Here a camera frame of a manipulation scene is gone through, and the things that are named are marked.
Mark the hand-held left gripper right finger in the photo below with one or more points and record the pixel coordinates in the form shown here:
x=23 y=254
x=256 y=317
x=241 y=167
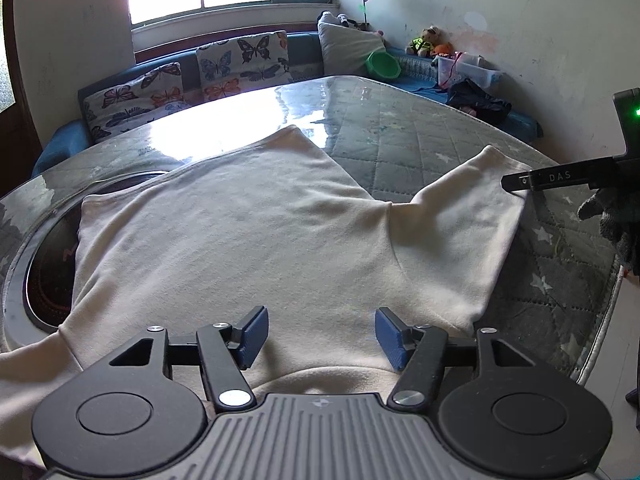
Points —
x=392 y=339

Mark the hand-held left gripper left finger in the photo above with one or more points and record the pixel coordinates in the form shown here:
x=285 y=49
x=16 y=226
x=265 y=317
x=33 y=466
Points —
x=252 y=334

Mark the cream sweatshirt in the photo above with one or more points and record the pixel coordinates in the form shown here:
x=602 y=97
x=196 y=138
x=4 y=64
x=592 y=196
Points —
x=250 y=240

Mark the dark clothes pile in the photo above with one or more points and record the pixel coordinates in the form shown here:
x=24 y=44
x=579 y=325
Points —
x=475 y=100

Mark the person's right hand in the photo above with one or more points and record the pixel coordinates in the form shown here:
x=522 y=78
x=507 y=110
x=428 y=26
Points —
x=617 y=220

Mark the clear plastic storage box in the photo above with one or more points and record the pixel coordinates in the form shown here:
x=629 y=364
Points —
x=475 y=72

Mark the orange soft toy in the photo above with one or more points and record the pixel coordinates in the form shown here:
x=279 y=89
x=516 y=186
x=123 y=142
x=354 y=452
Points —
x=444 y=50

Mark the patterned quilted sofa mat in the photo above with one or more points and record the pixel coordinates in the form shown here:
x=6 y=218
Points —
x=417 y=67

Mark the brown teddy bear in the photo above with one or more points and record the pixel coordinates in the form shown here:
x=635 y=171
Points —
x=425 y=42

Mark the round black induction cooker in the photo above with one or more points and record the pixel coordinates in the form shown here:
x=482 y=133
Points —
x=50 y=280

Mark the green plastic basin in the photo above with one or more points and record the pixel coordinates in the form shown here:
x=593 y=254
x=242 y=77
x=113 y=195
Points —
x=382 y=65

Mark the butterfly print cushion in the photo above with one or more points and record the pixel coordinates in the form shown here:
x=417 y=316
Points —
x=240 y=67
x=135 y=100

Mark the grey pillow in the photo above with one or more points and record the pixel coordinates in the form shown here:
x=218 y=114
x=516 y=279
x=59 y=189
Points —
x=345 y=50

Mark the blue sofa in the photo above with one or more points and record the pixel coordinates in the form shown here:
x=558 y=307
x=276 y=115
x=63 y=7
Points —
x=55 y=150

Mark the black and white plush toy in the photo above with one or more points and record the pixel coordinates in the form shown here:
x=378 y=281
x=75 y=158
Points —
x=345 y=21

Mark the brown wooden door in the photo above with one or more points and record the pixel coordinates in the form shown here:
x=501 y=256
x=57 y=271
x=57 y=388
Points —
x=15 y=125

